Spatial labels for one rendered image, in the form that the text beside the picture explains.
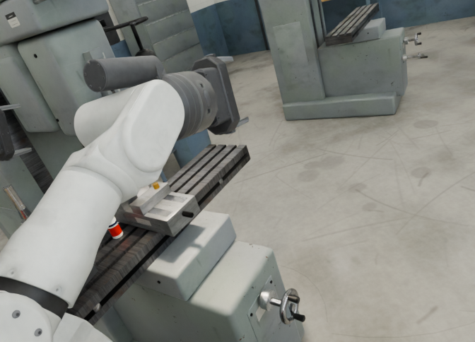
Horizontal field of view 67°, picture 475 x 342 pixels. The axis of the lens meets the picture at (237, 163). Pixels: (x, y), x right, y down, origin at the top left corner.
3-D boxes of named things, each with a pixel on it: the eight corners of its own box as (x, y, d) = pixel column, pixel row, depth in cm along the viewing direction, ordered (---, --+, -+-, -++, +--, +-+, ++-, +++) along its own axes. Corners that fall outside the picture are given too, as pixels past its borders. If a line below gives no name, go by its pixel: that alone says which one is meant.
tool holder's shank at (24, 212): (27, 215, 105) (6, 184, 100) (36, 214, 105) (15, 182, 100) (20, 222, 103) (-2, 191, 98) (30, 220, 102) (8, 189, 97)
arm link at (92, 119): (210, 132, 47) (152, 156, 37) (150, 145, 52) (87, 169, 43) (184, 44, 45) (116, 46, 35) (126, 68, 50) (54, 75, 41)
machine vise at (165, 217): (201, 210, 132) (191, 186, 127) (174, 237, 122) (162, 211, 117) (141, 198, 153) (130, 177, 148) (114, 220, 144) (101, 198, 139)
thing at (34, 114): (109, 103, 134) (77, 32, 123) (54, 133, 118) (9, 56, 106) (81, 106, 145) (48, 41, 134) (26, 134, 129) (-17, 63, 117)
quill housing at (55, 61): (143, 111, 123) (102, 14, 109) (96, 140, 109) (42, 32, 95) (109, 113, 134) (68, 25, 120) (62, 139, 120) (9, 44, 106)
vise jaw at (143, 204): (172, 191, 136) (168, 182, 134) (143, 215, 126) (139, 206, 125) (161, 189, 140) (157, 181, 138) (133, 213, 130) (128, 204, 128)
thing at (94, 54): (129, 112, 114) (100, 46, 105) (120, 118, 111) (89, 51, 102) (121, 113, 116) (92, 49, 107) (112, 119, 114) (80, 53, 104)
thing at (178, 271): (238, 236, 145) (230, 213, 140) (186, 304, 122) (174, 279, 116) (154, 220, 174) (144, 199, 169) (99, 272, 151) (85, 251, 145)
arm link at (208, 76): (253, 127, 57) (213, 146, 47) (204, 138, 62) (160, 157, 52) (232, 47, 55) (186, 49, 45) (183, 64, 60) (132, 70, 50)
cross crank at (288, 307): (311, 307, 126) (305, 283, 120) (297, 335, 118) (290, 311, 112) (271, 295, 135) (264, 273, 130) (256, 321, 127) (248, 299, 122)
